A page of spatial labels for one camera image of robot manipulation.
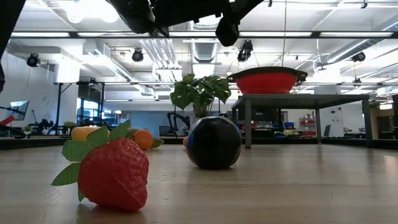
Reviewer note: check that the tilted monitor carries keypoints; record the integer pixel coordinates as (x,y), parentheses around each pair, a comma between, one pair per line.
(17,110)

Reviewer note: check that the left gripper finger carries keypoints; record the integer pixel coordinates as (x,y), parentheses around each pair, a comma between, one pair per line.
(244,5)

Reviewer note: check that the red strawberry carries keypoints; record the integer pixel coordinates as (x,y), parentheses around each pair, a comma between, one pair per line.
(115,177)

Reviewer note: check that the green potted plant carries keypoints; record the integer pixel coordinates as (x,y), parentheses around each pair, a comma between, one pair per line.
(199,93)

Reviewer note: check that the red collapsible colander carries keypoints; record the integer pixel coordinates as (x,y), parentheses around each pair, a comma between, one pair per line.
(265,83)

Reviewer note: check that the black background robot arm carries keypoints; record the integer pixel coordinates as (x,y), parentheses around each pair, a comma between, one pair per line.
(175,119)

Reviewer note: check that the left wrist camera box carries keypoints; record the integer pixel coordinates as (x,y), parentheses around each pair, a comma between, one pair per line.
(227,31)

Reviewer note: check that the grey perforated metal shelf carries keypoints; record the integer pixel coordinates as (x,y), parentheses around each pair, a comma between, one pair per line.
(298,100)

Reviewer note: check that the black aluminium table frame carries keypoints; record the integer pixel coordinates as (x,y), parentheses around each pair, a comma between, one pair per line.
(31,142)

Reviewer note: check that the large black plum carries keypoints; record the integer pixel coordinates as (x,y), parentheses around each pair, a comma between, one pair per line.
(214,143)

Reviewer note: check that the yellow mango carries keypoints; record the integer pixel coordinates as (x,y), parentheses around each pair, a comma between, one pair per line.
(80,134)

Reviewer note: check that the black ceiling spotlight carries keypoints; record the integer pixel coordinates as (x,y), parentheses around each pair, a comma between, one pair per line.
(245,51)
(137,55)
(359,56)
(33,60)

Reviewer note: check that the black horizontal frame beam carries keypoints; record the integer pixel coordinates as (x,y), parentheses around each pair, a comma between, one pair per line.
(315,34)

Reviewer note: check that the silver ventilation duct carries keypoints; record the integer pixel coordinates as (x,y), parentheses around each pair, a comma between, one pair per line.
(203,51)

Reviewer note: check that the shelf with red bins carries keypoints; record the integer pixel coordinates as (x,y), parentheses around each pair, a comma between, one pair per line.
(308,127)

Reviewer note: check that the small orange peach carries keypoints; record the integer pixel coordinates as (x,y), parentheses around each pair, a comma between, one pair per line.
(185,141)

